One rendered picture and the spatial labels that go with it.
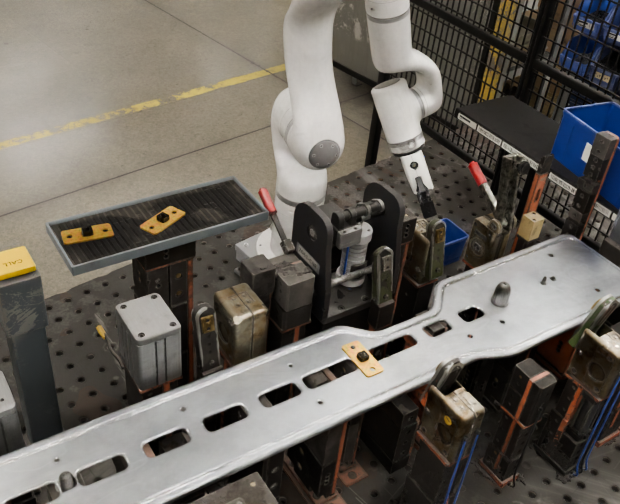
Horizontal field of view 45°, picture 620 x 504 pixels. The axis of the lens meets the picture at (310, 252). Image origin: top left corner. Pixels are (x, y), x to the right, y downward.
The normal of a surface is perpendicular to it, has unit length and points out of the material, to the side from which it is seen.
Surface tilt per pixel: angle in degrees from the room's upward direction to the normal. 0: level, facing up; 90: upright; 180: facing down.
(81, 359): 0
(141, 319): 0
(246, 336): 90
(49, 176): 0
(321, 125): 66
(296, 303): 90
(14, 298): 90
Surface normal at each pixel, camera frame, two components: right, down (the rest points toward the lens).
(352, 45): -0.75, 0.36
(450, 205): 0.09, -0.79
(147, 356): 0.54, 0.55
